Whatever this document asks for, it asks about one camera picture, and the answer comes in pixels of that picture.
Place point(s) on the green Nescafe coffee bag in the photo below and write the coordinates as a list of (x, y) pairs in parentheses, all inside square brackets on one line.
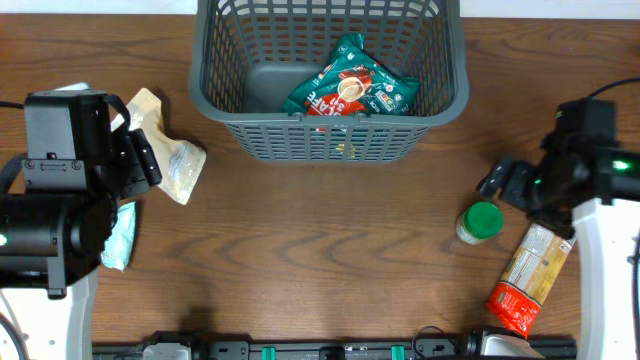
[(352, 82)]

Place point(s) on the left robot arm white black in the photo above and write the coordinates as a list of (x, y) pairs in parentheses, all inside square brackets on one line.
[(59, 205)]

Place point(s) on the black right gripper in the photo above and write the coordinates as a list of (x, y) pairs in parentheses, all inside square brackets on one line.
[(516, 185)]

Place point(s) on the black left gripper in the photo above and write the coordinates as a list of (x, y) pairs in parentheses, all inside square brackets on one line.
[(138, 163)]

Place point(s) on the light teal wipes packet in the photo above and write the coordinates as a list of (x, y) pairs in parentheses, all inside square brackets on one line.
[(119, 246)]

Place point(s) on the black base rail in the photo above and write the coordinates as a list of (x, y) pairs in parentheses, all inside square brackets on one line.
[(428, 343)]

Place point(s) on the red yellow pasta packet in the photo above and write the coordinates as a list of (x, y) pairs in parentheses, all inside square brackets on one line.
[(528, 278)]

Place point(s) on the beige foil pouch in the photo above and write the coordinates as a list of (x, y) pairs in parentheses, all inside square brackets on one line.
[(180, 161)]

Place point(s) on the green lid jar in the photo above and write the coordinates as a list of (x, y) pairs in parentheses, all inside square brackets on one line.
[(479, 223)]

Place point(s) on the grey plastic lattice basket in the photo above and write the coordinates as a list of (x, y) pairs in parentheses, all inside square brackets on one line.
[(249, 55)]

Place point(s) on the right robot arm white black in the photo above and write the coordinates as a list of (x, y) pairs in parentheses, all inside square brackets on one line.
[(607, 233)]

